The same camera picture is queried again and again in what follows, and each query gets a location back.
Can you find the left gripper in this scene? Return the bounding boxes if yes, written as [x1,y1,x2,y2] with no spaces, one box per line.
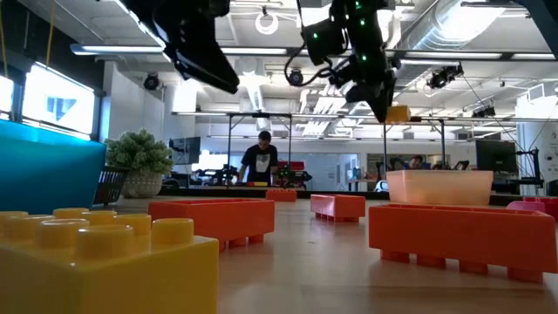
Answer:
[121,0,241,95]

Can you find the ceiling light bar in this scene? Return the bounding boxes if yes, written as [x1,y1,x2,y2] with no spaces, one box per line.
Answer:
[220,46,289,57]
[510,51,557,61]
[398,51,505,61]
[69,42,166,57]

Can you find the yellow two-by-four building block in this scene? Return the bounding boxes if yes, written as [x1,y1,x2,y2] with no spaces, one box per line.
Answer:
[0,207,221,314]

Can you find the black slotted plastic basket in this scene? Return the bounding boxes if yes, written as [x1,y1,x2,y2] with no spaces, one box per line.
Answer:
[92,167,131,207]

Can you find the wall screen with blue logo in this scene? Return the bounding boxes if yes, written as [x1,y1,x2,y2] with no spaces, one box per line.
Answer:
[21,61,96,136]

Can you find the red two-by-four building block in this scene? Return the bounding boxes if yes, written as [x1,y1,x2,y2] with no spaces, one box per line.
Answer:
[522,196,558,219]

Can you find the silver ceiling air duct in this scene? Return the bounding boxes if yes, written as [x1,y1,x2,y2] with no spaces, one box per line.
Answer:
[398,0,509,51]

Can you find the black background table frame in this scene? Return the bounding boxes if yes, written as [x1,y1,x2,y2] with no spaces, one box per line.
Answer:
[226,112,294,187]

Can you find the orange plastic building block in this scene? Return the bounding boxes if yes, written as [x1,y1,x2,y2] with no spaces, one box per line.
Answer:
[368,203,558,284]
[310,194,367,223]
[265,188,298,203]
[147,198,276,252]

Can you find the black computer monitor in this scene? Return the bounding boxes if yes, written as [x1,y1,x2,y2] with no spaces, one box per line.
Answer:
[474,139,519,174]
[168,136,202,166]

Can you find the black aluminium table frame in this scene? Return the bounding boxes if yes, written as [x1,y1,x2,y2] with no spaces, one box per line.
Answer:
[159,185,558,206]

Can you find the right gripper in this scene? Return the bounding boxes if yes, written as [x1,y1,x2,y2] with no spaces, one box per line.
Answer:
[330,0,397,125]

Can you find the yellow hanging cord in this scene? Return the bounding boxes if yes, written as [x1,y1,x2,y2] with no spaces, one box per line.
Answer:
[45,0,58,66]

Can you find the yellow two-by-two building block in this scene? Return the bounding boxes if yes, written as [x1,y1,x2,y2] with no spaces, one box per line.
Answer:
[384,105,412,125]

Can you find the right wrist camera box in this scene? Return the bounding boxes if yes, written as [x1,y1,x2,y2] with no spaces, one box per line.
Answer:
[300,17,350,66]

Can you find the blue plastic bin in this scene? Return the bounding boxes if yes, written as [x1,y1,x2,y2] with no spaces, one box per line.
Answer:
[0,119,108,215]

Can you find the black diagonal frame brace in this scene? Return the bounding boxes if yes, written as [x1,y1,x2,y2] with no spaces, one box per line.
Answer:
[516,0,558,60]

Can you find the white ring light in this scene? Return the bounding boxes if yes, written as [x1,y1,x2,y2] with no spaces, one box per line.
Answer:
[255,10,280,36]

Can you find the translucent orange plastic bin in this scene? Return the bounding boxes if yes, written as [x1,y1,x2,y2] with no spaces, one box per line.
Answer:
[385,169,494,207]

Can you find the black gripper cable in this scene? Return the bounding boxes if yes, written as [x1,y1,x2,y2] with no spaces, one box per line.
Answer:
[283,43,350,88]

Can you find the green plant in white pot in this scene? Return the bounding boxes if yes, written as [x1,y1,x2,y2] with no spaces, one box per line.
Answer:
[104,128,175,200]

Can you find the bright wall screen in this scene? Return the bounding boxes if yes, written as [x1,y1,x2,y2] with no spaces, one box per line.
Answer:
[0,74,15,115]

